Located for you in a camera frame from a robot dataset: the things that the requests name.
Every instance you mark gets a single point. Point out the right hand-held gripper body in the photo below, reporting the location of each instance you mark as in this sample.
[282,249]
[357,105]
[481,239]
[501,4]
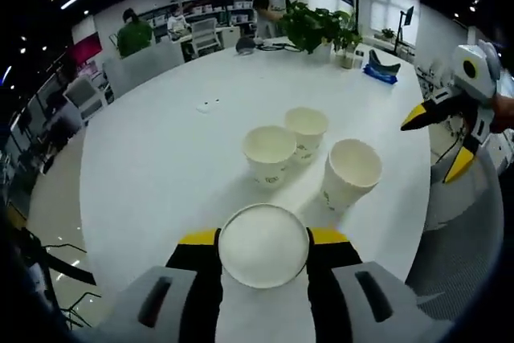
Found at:
[480,74]

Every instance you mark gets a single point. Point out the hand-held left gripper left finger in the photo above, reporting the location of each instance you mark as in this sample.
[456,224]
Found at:
[180,299]

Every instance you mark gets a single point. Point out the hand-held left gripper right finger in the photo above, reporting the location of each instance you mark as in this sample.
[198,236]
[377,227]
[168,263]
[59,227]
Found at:
[341,311]

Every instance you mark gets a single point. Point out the printed white paper cup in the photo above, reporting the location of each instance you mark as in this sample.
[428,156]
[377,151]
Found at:
[263,246]

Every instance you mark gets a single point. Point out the cluster of paper cups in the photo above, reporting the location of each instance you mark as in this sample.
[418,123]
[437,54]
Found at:
[269,150]

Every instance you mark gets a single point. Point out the person's right hand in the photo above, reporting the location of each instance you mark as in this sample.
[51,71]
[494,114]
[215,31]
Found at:
[504,112]

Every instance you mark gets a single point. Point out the blue packet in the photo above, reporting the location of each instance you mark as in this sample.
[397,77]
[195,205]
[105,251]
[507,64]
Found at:
[381,72]

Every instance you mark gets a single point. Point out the grey mesh office chair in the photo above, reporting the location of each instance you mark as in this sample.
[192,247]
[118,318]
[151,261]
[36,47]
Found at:
[462,270]

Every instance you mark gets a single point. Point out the white table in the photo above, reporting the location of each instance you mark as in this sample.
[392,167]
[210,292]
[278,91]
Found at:
[160,158]

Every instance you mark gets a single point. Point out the green potted plant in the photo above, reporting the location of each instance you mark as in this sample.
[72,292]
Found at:
[313,25]

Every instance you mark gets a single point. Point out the grey round speaker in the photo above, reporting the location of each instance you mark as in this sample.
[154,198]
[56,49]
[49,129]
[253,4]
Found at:
[245,46]

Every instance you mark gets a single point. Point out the white office chair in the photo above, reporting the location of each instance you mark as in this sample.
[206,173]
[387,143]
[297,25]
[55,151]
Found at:
[205,35]
[86,98]

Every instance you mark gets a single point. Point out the white desk partition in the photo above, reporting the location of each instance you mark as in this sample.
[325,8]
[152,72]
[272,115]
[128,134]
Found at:
[144,66]

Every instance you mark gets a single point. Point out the pink wall screen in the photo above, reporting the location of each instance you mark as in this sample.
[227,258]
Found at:
[85,49]

